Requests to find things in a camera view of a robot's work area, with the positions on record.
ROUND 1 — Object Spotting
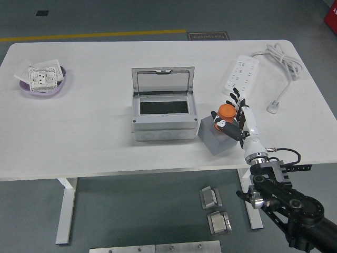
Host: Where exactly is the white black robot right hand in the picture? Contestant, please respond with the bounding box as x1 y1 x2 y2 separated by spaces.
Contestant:
211 88 267 161

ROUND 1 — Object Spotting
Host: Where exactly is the orange cylinder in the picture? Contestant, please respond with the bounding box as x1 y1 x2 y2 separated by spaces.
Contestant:
213 103 237 131

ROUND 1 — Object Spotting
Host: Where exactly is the grey electrical box with lid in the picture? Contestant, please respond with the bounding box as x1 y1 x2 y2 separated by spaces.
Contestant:
131 66 199 142

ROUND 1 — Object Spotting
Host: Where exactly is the grey cube with round hole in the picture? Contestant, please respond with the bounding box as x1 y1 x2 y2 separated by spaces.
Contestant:
197 115 244 156

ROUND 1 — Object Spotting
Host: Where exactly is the red box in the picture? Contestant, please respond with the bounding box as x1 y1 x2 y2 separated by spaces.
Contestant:
323 5 337 31

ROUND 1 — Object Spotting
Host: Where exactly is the white power strip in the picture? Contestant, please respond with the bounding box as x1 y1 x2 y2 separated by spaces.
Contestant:
222 54 260 97

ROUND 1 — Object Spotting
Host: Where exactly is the grey metal block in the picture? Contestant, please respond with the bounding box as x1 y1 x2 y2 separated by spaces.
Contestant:
199 186 223 210
207 210 233 235

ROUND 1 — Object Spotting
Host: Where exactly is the white table leg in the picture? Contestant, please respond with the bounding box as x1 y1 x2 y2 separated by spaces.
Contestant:
55 178 78 245
238 168 264 230

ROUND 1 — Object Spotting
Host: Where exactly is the purple bowl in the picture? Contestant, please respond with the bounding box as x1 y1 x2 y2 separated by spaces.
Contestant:
18 65 68 96

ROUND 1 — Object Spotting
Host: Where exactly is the white socket module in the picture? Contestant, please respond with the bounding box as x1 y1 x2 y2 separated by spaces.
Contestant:
27 67 57 93

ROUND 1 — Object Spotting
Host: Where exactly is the white power cord with plug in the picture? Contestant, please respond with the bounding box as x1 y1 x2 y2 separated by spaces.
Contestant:
250 43 304 114

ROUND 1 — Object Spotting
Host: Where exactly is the grey metal base plate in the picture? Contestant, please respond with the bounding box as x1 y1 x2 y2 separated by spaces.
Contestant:
88 245 156 253

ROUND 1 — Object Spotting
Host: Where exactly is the white switch cover plate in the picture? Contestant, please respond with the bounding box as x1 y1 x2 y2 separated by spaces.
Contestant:
14 60 34 81
33 60 66 82

